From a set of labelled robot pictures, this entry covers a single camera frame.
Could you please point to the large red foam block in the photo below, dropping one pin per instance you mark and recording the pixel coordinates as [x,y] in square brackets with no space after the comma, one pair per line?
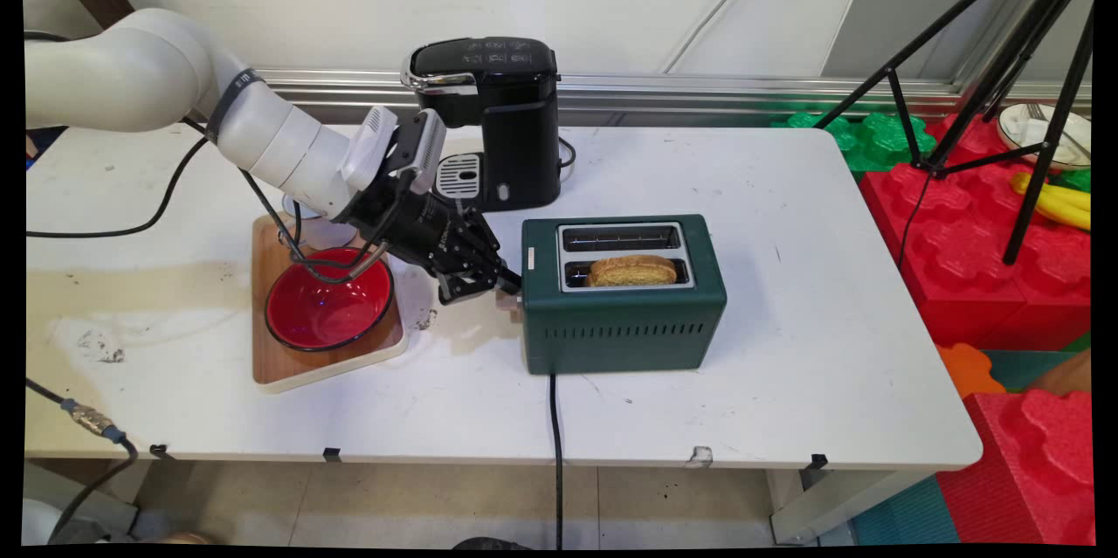
[965,278]

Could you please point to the red bowl with black rim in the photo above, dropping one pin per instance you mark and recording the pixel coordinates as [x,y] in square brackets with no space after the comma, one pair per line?
[327,313]

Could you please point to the silver fork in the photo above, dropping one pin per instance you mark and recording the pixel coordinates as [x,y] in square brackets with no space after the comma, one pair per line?
[1039,113]

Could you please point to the white plate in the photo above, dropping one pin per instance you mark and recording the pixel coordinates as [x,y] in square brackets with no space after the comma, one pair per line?
[1020,128]

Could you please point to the yellow toy banana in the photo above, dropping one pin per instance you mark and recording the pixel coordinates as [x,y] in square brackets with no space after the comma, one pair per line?
[1064,207]

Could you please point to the white table leg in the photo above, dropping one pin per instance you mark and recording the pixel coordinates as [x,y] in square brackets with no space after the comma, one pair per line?
[843,501]

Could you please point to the black table edge clip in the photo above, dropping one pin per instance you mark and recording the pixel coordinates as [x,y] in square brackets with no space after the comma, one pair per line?
[331,454]
[158,451]
[817,460]

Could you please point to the toasted bread slice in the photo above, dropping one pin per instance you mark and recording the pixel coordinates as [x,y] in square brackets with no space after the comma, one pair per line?
[633,272]

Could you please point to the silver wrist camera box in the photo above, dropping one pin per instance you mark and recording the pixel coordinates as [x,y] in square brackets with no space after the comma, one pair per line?
[424,148]

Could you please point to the pink toaster lever knob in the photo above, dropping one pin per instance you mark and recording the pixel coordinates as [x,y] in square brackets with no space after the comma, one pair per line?
[509,299]

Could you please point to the white enamel mug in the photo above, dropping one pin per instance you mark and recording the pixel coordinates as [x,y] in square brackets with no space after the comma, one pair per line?
[327,235]

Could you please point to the orange foam piece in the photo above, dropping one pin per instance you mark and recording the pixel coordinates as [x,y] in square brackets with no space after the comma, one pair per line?
[969,368]

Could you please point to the black tripod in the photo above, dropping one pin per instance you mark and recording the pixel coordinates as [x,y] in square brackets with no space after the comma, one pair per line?
[1041,165]

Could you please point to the dark green toaster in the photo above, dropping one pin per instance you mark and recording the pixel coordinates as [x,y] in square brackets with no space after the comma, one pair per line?
[624,327]

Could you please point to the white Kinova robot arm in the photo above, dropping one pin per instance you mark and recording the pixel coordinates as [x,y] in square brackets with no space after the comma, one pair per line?
[131,78]

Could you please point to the wooden serving tray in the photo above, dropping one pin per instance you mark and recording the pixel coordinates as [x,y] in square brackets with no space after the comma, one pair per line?
[284,370]

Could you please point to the green foam block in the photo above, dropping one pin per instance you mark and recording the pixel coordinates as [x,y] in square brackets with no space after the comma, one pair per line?
[869,139]

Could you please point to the aluminium wall rail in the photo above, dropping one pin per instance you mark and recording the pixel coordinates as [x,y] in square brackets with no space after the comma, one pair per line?
[742,91]

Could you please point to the teal foam mat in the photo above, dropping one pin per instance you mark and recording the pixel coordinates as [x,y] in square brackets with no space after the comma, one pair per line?
[1020,366]

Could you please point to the black coffee machine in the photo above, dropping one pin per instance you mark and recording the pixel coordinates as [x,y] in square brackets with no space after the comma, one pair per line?
[515,130]

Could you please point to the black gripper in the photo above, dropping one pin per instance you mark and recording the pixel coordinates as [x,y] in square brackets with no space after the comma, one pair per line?
[410,226]

